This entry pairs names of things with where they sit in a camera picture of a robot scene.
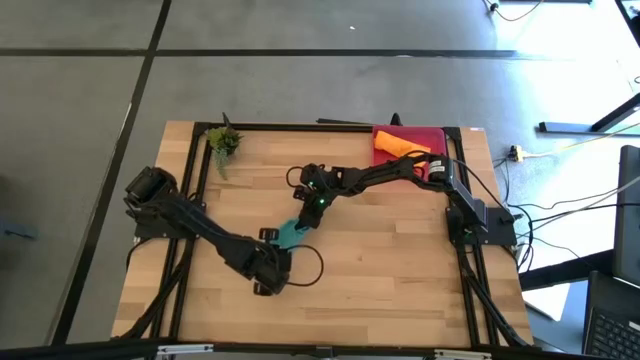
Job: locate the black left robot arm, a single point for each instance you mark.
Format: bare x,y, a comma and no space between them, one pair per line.
200,225

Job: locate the black aluminium table frame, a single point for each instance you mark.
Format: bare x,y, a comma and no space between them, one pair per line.
300,127

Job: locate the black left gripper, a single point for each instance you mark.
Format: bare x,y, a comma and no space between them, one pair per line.
265,265

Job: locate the orange microfiber towel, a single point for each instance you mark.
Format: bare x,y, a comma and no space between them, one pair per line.
395,142

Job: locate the black horizontal frame beam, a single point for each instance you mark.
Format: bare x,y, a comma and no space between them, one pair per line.
75,352

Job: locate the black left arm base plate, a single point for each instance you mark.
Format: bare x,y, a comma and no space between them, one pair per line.
150,231

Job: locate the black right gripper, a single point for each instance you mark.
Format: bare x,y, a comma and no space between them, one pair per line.
312,212

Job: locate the green artificial potted plant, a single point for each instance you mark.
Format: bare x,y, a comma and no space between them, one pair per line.
224,140

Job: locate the pink plastic basket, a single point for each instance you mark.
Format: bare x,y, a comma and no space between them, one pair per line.
435,137

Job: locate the yellow power strip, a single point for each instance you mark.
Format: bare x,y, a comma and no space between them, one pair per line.
516,152

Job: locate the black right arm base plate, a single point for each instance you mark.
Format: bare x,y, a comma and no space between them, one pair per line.
500,225

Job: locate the black laptop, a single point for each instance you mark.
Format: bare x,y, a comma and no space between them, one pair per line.
615,330

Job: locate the black desk leg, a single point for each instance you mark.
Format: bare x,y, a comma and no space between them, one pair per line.
565,127

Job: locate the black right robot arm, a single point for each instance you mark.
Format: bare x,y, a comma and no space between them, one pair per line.
380,175

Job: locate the white paper sheet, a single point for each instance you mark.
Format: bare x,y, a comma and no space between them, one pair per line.
550,300

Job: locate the dark grey monitor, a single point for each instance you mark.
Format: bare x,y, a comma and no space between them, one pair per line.
627,225

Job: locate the teal microfiber towel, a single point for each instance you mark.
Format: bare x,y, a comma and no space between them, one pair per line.
290,235

